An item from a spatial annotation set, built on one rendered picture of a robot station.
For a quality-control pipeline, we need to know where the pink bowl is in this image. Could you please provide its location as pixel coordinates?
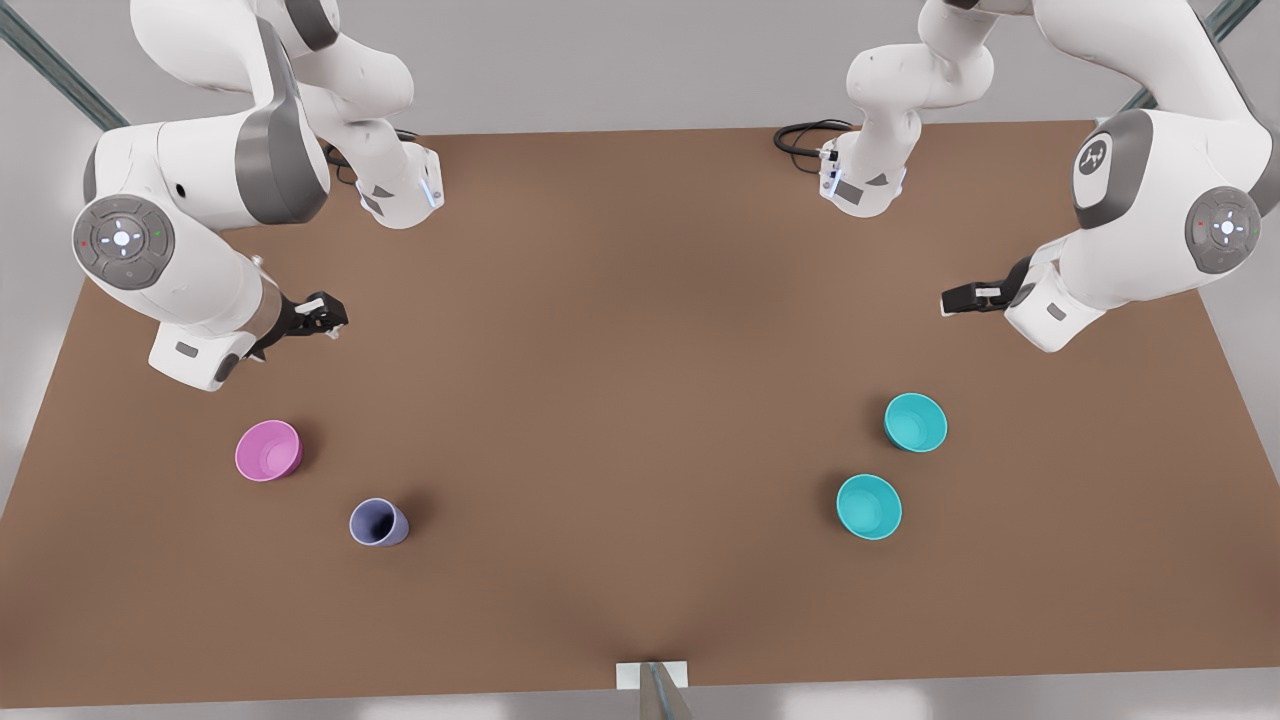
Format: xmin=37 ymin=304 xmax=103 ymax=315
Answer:
xmin=235 ymin=419 xmax=304 ymax=483

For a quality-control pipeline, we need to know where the teal bowl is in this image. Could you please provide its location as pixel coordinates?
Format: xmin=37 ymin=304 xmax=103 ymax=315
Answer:
xmin=836 ymin=473 xmax=903 ymax=542
xmin=884 ymin=392 xmax=949 ymax=454

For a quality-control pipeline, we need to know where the purple-blue cup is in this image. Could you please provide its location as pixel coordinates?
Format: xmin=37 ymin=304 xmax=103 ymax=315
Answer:
xmin=349 ymin=498 xmax=411 ymax=548

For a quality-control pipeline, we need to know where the black cable loop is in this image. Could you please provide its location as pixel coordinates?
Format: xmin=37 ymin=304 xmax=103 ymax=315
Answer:
xmin=773 ymin=119 xmax=857 ymax=160
xmin=322 ymin=128 xmax=421 ymax=187

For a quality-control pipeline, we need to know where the silver frame post with foot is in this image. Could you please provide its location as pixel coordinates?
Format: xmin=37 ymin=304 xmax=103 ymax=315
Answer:
xmin=615 ymin=660 xmax=693 ymax=720

